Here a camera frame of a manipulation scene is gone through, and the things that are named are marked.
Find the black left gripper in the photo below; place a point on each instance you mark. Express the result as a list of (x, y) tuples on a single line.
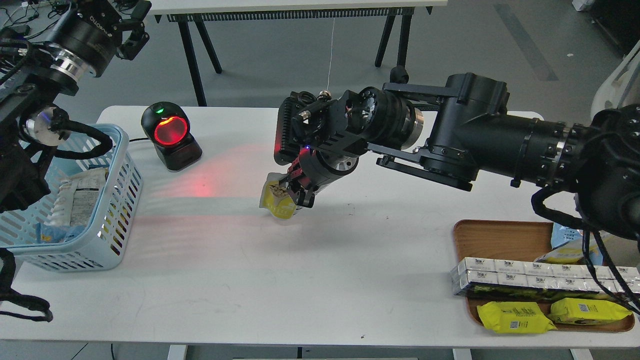
[(92, 32)]

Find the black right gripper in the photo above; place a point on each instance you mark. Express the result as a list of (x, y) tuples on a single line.
[(311, 172)]

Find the yellow chickpea snack pouch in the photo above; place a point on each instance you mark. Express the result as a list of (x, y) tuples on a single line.
[(275, 198)]

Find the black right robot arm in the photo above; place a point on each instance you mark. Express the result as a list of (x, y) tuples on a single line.
[(588, 176)]

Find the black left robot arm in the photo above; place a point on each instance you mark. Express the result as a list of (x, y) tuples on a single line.
[(41, 148)]

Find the white snack bag in basket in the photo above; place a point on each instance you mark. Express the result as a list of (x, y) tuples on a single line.
[(77, 197)]

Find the light blue plastic basket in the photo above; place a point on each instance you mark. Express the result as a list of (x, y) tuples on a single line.
[(102, 244)]

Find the silver boxed snack multipack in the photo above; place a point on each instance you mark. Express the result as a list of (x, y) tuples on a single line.
[(501, 279)]

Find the blue snack bag in basket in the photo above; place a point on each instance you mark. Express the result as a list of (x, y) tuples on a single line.
[(55, 234)]

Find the yellow snack packet left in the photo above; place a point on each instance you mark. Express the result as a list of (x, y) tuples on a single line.
[(514, 317)]

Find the yellow snack packet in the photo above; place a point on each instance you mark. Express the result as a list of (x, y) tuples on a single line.
[(586, 312), (514, 317)]

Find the blue white snack bag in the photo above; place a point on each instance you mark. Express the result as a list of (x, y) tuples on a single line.
[(560, 229)]

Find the yellow snack packet right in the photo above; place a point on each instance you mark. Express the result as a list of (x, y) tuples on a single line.
[(586, 312)]

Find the black legged background table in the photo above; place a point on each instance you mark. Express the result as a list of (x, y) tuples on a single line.
[(184, 12)]

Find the black barcode scanner red window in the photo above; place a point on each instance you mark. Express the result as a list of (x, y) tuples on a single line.
[(168, 127)]

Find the brown wooden tray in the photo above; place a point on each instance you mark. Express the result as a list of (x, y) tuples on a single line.
[(518, 241)]

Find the white chair at right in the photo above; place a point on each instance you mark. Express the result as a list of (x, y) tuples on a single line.
[(622, 87)]

